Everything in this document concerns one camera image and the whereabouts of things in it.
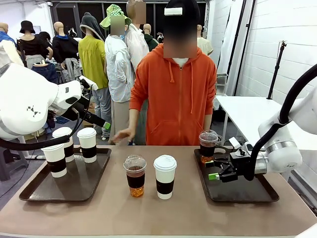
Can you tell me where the mannequin in cream shirt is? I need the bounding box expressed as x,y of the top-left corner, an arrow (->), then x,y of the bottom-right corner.
197,24 -> 214,57

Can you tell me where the mannequin in black jacket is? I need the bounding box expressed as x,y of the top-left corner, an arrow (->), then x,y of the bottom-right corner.
52,21 -> 83,84

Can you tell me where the mannequin with green checked hat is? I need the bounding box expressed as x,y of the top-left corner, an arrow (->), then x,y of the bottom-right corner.
99,3 -> 135,146

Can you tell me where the white table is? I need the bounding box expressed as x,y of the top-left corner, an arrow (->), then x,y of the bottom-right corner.
215,95 -> 293,160

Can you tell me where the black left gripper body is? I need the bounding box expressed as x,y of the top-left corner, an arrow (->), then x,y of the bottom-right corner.
59,98 -> 90,121

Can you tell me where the grey stool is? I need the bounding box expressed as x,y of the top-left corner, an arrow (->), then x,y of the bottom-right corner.
0,146 -> 29,182

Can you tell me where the person's right hand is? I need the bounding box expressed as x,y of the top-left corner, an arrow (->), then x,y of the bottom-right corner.
108,127 -> 136,146

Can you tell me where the brown plastic tray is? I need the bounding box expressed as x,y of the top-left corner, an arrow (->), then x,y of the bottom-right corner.
194,148 -> 280,203
19,148 -> 112,202

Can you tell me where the person in orange hoodie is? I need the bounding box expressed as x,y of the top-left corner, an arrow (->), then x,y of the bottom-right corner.
108,0 -> 218,146

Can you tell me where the clear domed iced tea cup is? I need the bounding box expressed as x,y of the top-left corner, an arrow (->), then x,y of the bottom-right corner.
198,129 -> 219,164

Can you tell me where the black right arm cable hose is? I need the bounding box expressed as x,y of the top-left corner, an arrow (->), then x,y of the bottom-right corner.
243,63 -> 317,181

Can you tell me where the mannequin in white shirt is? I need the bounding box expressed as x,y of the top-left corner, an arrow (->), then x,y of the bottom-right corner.
125,0 -> 151,73

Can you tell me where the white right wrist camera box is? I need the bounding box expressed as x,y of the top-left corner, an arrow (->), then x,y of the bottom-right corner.
228,137 -> 246,156

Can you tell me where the person's left forearm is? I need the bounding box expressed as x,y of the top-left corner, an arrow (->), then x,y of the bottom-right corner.
204,114 -> 213,132

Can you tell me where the mannequin in yellow-green shirt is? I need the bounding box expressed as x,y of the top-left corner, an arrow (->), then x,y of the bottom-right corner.
78,12 -> 112,140

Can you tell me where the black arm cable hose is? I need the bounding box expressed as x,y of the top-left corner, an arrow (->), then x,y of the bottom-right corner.
0,106 -> 83,151
243,63 -> 317,181

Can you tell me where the mannequin torso in blue jeans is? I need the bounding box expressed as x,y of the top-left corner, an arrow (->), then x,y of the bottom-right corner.
31,60 -> 59,85

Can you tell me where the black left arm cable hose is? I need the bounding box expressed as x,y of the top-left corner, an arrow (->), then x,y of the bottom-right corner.
0,106 -> 83,151

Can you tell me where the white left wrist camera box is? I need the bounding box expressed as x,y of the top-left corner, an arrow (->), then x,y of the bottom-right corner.
78,76 -> 97,90

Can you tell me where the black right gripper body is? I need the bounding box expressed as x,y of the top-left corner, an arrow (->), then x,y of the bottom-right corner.
229,153 -> 251,179

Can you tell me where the person's right forearm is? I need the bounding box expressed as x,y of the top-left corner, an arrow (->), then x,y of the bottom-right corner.
128,108 -> 139,132

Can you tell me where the clear flat-lid iced tea cup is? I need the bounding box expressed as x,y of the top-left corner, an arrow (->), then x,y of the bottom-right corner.
123,154 -> 148,198

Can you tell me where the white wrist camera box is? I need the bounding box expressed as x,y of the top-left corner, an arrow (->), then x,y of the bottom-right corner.
78,76 -> 97,90
228,137 -> 246,156

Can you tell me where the mannequin with black bucket hat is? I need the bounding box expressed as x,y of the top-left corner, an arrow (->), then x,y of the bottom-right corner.
16,20 -> 54,70

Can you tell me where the mannequin in green jacket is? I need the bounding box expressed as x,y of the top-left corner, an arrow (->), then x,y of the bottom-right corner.
143,23 -> 159,52

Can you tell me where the black tripod stand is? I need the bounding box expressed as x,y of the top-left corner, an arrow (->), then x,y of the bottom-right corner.
266,40 -> 288,100

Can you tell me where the black slanted light-stand pole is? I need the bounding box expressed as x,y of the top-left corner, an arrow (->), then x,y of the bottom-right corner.
236,0 -> 256,96

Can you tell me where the white paper coffee cup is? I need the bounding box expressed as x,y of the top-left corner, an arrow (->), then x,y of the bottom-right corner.
40,143 -> 68,179
52,126 -> 75,163
76,127 -> 98,164
153,155 -> 178,200

